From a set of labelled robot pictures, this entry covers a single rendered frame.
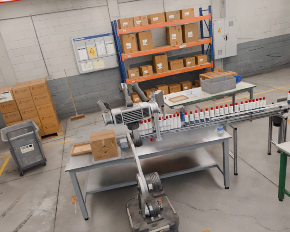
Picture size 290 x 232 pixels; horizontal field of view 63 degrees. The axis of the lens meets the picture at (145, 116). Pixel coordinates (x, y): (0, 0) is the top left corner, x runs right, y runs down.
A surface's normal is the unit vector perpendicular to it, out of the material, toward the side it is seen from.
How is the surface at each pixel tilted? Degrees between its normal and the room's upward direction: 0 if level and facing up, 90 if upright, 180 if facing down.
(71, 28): 90
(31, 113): 90
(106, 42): 90
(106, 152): 90
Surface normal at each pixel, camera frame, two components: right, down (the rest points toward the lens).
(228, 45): 0.25, 0.32
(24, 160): 0.56, 0.28
